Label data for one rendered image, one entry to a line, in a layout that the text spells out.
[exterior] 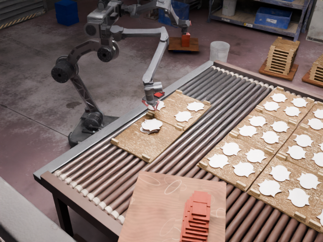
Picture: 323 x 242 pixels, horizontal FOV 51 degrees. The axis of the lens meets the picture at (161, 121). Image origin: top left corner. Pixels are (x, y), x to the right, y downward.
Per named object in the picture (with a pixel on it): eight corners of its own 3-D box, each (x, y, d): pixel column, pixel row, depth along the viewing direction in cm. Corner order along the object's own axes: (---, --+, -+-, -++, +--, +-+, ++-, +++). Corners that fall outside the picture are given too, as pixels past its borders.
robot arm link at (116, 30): (169, 33, 260) (168, 24, 251) (168, 47, 254) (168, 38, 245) (113, 33, 264) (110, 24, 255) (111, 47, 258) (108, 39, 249)
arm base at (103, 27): (103, 34, 268) (102, 19, 261) (113, 35, 266) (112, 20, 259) (99, 39, 261) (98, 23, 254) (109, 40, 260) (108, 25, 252)
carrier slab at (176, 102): (146, 114, 261) (146, 113, 260) (175, 92, 288) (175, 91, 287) (184, 131, 245) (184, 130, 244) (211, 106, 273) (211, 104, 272)
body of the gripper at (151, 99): (147, 95, 244) (146, 87, 239) (158, 100, 239) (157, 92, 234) (142, 100, 241) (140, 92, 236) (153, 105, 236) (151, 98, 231)
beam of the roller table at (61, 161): (34, 179, 213) (32, 173, 209) (208, 65, 345) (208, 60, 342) (42, 186, 209) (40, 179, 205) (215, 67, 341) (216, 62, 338)
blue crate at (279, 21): (253, 24, 644) (255, 12, 631) (258, 17, 675) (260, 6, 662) (286, 29, 624) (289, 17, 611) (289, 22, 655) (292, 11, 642)
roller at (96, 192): (82, 202, 197) (81, 197, 194) (239, 78, 321) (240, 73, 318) (88, 206, 194) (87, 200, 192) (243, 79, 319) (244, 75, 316)
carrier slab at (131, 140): (109, 143, 233) (109, 141, 232) (145, 115, 260) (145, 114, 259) (150, 164, 217) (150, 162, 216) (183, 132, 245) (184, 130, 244)
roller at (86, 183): (71, 194, 202) (70, 188, 199) (230, 75, 326) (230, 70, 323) (77, 198, 199) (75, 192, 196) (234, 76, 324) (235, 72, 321)
